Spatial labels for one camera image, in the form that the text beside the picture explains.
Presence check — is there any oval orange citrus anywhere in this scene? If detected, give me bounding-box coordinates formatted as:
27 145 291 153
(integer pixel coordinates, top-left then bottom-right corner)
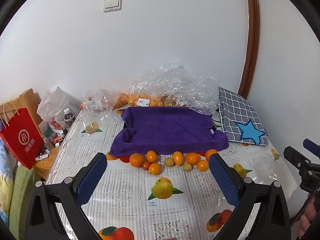
172 151 184 166

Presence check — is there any large clear plastic bag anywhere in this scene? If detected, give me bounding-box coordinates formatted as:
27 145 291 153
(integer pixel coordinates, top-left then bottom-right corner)
131 62 223 115

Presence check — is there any brown wooden door frame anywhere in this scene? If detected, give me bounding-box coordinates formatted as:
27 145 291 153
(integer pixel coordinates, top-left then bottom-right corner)
237 0 261 100

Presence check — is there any red and white packet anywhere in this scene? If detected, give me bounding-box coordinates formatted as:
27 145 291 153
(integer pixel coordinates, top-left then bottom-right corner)
48 120 64 133

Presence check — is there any pile of brown small fruits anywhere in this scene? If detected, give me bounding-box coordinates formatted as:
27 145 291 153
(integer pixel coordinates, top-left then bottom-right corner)
162 94 184 107

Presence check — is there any green and yellow blanket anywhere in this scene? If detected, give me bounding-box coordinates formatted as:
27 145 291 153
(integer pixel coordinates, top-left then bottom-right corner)
0 140 43 234

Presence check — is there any purple towel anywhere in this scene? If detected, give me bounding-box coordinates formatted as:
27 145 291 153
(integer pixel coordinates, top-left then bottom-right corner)
110 106 230 157

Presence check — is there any pile of small oranges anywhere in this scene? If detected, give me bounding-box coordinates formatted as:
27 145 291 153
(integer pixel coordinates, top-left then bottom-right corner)
114 92 163 107

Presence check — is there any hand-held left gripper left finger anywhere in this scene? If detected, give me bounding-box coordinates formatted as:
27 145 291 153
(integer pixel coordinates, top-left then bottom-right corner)
25 152 108 240

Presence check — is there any fruit print plastic tablecloth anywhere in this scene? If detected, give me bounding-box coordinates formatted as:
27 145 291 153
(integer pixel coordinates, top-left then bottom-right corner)
46 105 298 240

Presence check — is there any small crumpled clear bag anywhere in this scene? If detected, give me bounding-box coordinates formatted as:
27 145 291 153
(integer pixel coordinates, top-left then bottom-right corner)
82 88 122 137

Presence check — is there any red paper bag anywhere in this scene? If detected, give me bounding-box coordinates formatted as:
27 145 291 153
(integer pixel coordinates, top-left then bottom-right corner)
0 101 46 170

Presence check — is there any white capped dark bottle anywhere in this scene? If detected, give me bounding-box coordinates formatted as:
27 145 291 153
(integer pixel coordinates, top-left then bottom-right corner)
63 108 76 131

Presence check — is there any person's right hand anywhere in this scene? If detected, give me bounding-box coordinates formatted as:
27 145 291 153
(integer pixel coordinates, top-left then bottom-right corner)
299 200 320 240

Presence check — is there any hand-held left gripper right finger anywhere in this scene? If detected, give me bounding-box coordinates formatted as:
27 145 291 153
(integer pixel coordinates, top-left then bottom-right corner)
209 152 292 240

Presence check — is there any grey checked blue star bag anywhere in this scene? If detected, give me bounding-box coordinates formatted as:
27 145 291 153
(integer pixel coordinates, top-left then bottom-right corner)
217 87 270 146

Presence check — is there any white light switch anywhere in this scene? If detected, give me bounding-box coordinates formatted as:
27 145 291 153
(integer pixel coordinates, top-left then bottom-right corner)
103 0 123 13

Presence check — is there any wooden nightstand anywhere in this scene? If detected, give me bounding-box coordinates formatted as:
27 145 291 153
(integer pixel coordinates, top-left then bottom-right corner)
32 144 61 180

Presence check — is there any wooden chair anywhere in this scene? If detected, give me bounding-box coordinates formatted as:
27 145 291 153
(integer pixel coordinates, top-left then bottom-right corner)
0 88 42 128

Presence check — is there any white plastic bag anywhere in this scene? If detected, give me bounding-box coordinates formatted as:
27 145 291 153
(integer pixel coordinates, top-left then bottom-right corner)
37 86 81 130

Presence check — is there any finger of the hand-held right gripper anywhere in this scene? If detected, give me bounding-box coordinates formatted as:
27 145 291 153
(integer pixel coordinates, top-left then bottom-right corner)
303 138 320 158
284 146 320 180

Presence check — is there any mandarin orange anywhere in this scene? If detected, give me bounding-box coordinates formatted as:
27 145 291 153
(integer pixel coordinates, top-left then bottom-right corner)
197 159 209 172
148 163 162 175
205 149 219 161
146 150 158 163
129 153 145 168
186 152 200 165

